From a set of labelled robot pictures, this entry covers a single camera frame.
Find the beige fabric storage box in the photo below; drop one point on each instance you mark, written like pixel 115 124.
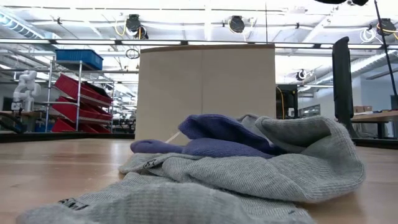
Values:
pixel 205 90

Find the blue sock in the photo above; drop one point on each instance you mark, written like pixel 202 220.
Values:
pixel 224 127
pixel 186 149

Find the grey ribbed sock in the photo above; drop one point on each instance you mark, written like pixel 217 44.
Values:
pixel 171 205
pixel 280 174

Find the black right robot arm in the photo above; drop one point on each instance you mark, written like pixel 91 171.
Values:
pixel 329 1

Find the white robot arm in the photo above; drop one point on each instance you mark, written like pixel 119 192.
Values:
pixel 26 90

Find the black equipment cabinet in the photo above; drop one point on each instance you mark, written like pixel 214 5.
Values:
pixel 287 99

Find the red plastic bin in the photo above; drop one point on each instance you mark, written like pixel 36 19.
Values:
pixel 84 90
pixel 77 110
pixel 65 126

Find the metal shelf rack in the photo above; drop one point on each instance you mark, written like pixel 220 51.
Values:
pixel 79 93

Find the long ceiling light strip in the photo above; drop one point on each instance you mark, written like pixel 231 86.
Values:
pixel 93 42

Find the blue plastic bin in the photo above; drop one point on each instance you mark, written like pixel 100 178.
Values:
pixel 79 59

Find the black monitor on stand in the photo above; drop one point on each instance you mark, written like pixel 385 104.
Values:
pixel 342 87

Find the cardboard boxes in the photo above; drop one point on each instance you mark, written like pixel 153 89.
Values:
pixel 362 109

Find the wooden workbench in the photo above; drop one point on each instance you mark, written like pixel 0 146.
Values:
pixel 376 116

